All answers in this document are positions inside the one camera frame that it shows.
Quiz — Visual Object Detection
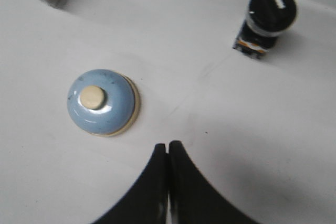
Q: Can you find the blue call bell cream base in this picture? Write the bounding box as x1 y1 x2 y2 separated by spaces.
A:
67 69 141 136

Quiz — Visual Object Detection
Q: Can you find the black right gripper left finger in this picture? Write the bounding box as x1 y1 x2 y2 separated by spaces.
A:
94 143 169 223

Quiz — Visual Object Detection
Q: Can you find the black rotary selector switch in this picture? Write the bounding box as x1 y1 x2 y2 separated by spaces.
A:
233 0 298 59

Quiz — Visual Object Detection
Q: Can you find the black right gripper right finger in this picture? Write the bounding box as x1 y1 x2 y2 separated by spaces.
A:
168 141 256 223

